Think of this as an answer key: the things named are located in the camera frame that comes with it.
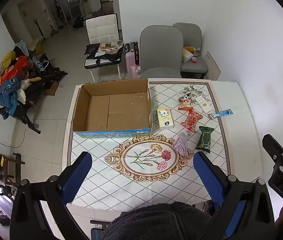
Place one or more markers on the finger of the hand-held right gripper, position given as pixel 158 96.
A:
pixel 274 148

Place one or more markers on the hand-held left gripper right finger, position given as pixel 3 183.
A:
pixel 207 177

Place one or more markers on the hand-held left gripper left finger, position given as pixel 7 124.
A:
pixel 77 177

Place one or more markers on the green snack packet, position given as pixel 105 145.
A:
pixel 205 138

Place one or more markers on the purple cloth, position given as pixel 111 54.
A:
pixel 181 143

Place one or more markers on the red snack packet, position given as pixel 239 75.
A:
pixel 191 120

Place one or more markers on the white and blue tube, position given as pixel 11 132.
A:
pixel 219 114

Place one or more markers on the yellow tissue pack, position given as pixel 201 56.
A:
pixel 165 118

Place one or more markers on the small beige box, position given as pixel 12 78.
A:
pixel 204 103

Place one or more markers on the cartoon print snack packet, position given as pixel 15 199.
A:
pixel 185 101

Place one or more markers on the brown cardboard box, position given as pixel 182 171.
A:
pixel 121 110

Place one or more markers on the floral printed table mat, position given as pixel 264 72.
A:
pixel 106 177

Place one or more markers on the person's dark fuzzy clothing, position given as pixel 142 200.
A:
pixel 156 222

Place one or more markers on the black metal rack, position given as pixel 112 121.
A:
pixel 4 170

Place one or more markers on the small cardboard box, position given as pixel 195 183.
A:
pixel 51 88

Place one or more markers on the white plush toy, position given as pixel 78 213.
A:
pixel 22 92

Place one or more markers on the pale wooden board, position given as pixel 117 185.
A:
pixel 212 66

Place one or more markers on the clothes rack with garments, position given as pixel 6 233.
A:
pixel 49 76

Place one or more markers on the small red box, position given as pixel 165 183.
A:
pixel 194 59

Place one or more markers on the pink paper bag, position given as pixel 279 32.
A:
pixel 136 71

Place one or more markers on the white plastic bag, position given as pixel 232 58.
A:
pixel 186 56

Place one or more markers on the black bag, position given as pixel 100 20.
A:
pixel 111 57

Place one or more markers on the pink suitcase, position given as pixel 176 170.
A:
pixel 129 62

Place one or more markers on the red plastic bag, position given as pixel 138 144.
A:
pixel 15 67

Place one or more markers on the black folder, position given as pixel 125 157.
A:
pixel 92 48

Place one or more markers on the orange packet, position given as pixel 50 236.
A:
pixel 189 48

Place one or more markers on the pile of papers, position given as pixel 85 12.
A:
pixel 110 45

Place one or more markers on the yellow bag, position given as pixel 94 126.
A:
pixel 37 47

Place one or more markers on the grey chair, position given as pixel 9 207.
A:
pixel 161 47
pixel 194 33

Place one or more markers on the light blue cloth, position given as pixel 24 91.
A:
pixel 22 46

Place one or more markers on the white chair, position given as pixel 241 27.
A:
pixel 101 27

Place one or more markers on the black backpack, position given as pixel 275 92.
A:
pixel 78 23

